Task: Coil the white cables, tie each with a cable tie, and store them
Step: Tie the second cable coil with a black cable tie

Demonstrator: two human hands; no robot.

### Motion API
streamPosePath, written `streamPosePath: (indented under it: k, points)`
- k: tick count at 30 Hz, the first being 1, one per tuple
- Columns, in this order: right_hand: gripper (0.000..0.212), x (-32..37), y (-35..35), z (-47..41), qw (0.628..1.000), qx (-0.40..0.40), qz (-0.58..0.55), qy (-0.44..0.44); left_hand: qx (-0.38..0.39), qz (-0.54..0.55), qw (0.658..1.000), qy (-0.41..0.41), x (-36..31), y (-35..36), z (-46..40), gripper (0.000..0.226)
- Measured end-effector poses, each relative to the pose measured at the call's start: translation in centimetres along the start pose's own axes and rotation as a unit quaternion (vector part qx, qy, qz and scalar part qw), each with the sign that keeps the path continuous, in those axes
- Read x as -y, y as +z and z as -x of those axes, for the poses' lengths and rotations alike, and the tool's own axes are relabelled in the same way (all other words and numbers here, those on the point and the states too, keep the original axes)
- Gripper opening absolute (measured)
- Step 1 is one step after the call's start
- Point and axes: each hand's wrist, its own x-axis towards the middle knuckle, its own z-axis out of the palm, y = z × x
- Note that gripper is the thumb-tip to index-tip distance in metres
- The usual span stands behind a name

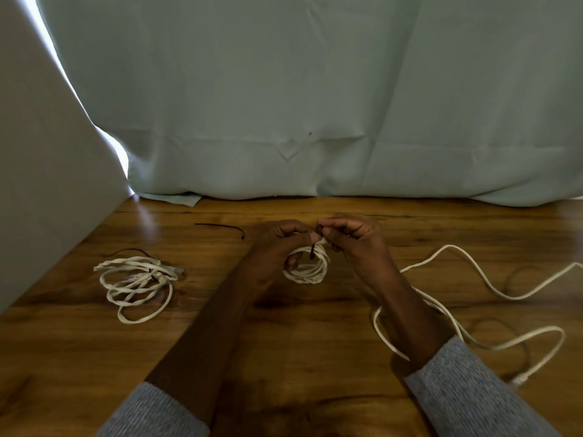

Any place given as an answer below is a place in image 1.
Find person's left hand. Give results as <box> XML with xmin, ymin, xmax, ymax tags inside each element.
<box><xmin>245</xmin><ymin>219</ymin><xmax>322</xmax><ymax>288</ymax></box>

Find person's right hand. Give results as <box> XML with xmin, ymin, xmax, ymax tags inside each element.
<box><xmin>316</xmin><ymin>216</ymin><xmax>402</xmax><ymax>294</ymax></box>

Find small white cable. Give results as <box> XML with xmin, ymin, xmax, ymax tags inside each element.
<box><xmin>283</xmin><ymin>238</ymin><xmax>331</xmax><ymax>285</ymax></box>

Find person's left forearm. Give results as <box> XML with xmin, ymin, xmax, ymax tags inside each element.
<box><xmin>145</xmin><ymin>265</ymin><xmax>279</xmax><ymax>426</ymax></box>

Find person's right forearm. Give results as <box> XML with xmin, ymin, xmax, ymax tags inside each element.
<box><xmin>363</xmin><ymin>269</ymin><xmax>456</xmax><ymax>372</ymax></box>

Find loose black twist tie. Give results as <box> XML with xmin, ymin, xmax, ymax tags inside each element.
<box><xmin>194</xmin><ymin>223</ymin><xmax>246</xmax><ymax>240</ymax></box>

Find pale green cloth curtain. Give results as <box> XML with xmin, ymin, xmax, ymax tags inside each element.
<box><xmin>34</xmin><ymin>0</ymin><xmax>583</xmax><ymax>208</ymax></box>

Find grey knit right sleeve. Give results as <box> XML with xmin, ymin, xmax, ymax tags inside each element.
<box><xmin>404</xmin><ymin>336</ymin><xmax>564</xmax><ymax>437</ymax></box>

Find grey knit sleeve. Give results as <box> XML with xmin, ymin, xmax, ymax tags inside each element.
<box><xmin>404</xmin><ymin>336</ymin><xmax>564</xmax><ymax>437</ymax></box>
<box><xmin>96</xmin><ymin>382</ymin><xmax>211</xmax><ymax>437</ymax></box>

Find grey knit left sleeve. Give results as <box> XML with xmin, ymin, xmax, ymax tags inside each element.
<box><xmin>96</xmin><ymin>382</ymin><xmax>211</xmax><ymax>437</ymax></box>

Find tied coiled white cable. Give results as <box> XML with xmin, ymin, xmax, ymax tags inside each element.
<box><xmin>93</xmin><ymin>256</ymin><xmax>185</xmax><ymax>325</ymax></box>

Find black tie on coiled cable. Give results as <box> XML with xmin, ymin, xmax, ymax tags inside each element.
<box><xmin>111</xmin><ymin>248</ymin><xmax>155</xmax><ymax>260</ymax></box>

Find long uncoiled white cable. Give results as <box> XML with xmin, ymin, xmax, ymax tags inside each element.
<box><xmin>373</xmin><ymin>244</ymin><xmax>583</xmax><ymax>388</ymax></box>

